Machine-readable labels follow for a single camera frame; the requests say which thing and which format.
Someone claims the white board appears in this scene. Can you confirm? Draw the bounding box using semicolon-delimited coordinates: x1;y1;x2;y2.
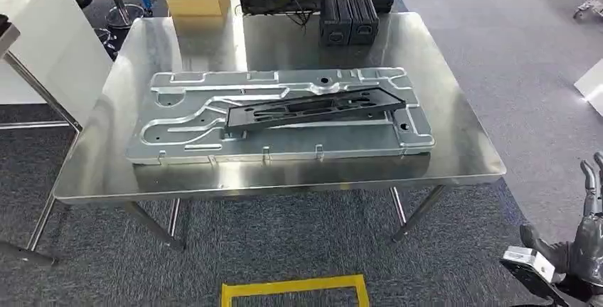
573;58;603;117

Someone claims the stamped grey metal panel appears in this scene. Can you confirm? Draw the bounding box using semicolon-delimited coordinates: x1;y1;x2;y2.
124;65;437;167

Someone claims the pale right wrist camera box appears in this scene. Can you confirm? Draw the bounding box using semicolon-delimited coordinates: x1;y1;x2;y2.
499;246;573;303

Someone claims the black stanchion with round base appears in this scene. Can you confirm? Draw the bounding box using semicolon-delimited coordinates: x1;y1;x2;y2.
96;0;146;47

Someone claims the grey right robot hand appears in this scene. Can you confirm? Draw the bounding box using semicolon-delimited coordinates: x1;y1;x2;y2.
519;151;603;289

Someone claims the black plastic plate with cutouts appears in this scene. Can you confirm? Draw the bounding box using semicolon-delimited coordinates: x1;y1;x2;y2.
223;87;407;137

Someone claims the side table with steel legs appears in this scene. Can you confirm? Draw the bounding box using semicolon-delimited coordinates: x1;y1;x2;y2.
0;13;83;268

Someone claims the black ribbed equipment case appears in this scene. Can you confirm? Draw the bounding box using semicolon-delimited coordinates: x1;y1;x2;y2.
319;0;353;47
349;0;380;46

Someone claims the stainless steel table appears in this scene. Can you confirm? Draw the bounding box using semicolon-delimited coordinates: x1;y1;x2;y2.
53;11;507;252

